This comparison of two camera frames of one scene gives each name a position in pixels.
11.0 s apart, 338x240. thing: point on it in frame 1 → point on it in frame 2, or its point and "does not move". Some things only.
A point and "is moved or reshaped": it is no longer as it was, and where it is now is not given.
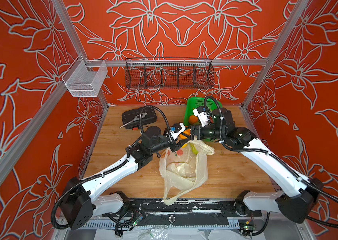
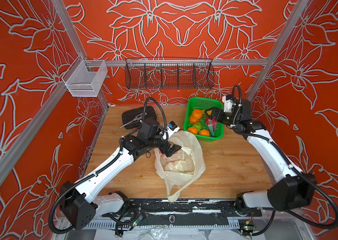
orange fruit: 187,132 is moved or reshaped
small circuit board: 246,229 does not move
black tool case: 129,116 does not move
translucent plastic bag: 185,170 is moved or reshaped
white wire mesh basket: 84,78 does not move
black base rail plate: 157,212 does not move
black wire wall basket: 164,73 does not move
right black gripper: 193,132 → 215,112
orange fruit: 193,119 does not move
